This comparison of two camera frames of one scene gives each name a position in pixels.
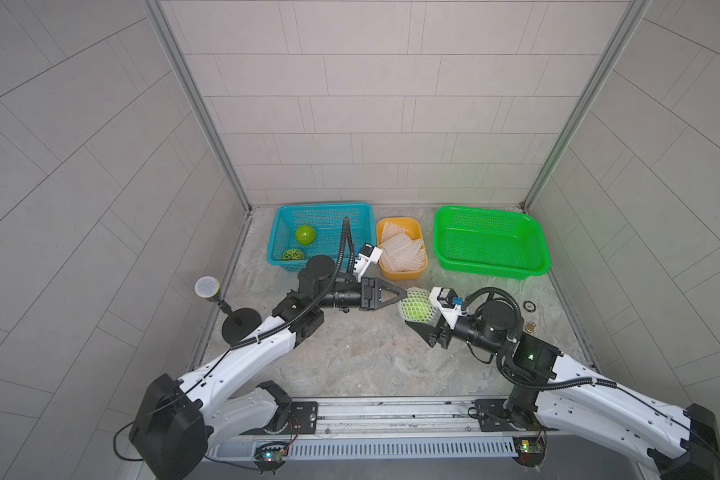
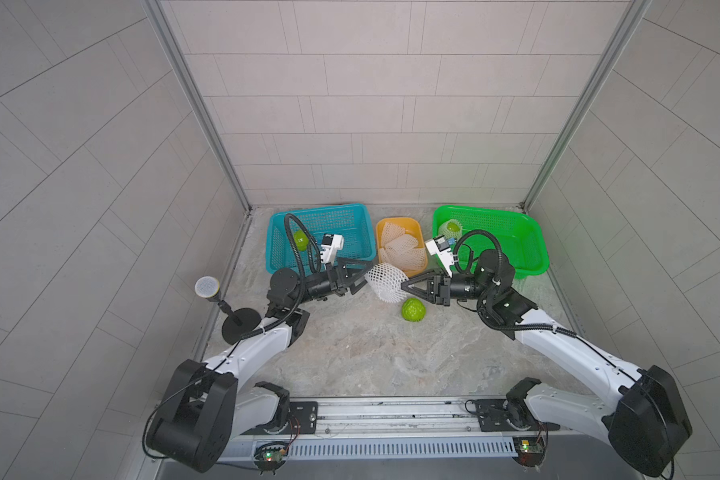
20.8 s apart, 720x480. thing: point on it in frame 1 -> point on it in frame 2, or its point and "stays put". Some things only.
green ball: (417, 305) -> (451, 229)
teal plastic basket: (302, 232) stays put
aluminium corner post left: (158, 11) stays put
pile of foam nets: (399, 252) stays put
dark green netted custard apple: (293, 254) -> (413, 310)
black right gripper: (433, 333) -> (442, 289)
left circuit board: (270, 456) stays put
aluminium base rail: (384, 427) stays put
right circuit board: (530, 449) stays put
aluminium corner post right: (633, 17) stays put
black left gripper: (368, 297) -> (336, 281)
